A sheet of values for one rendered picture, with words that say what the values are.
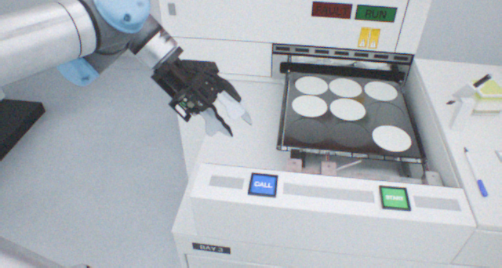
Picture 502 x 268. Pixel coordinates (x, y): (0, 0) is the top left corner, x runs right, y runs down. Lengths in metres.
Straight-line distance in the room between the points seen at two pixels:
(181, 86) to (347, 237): 0.45
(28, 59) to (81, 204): 1.68
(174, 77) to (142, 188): 1.42
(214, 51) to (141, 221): 1.02
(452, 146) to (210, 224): 0.57
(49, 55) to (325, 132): 0.69
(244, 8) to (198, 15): 0.15
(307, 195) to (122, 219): 1.36
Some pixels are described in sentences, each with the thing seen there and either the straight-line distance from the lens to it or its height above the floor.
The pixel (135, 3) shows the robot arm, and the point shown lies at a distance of 0.51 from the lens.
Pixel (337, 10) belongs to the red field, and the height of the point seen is 1.10.
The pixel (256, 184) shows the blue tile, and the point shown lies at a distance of 0.73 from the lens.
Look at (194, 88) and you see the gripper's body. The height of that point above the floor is 1.15.
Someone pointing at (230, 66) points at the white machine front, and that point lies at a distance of 1.25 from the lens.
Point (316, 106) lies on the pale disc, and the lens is 1.04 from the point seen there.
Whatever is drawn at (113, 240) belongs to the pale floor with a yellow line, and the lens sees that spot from 1.90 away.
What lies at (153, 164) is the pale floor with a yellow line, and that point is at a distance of 2.17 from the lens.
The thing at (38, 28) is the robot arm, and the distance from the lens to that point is 0.48.
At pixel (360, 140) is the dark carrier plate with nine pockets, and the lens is 0.96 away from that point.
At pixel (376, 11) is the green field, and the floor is 1.11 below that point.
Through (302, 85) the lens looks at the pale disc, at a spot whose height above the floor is 0.90.
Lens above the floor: 1.52
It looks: 40 degrees down
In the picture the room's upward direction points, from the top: straight up
